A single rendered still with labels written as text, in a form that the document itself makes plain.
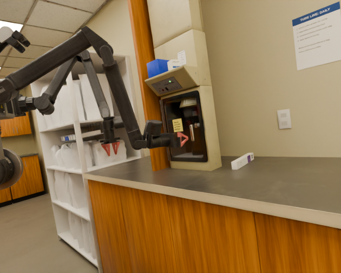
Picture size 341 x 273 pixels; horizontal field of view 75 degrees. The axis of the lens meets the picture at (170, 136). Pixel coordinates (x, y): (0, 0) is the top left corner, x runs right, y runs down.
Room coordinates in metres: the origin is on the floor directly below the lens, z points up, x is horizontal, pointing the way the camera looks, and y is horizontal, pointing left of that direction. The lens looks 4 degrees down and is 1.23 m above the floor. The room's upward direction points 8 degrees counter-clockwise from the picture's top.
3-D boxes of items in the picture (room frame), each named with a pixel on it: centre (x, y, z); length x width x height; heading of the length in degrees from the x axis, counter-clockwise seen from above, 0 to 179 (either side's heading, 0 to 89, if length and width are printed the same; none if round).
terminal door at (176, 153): (1.31, -0.08, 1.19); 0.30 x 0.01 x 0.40; 44
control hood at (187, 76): (1.28, -0.04, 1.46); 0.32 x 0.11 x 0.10; 44
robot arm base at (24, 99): (1.25, 0.77, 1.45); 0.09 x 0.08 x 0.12; 14
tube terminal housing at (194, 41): (1.40, -0.17, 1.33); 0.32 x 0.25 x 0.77; 44
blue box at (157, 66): (1.33, 0.01, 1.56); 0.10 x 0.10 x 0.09; 44
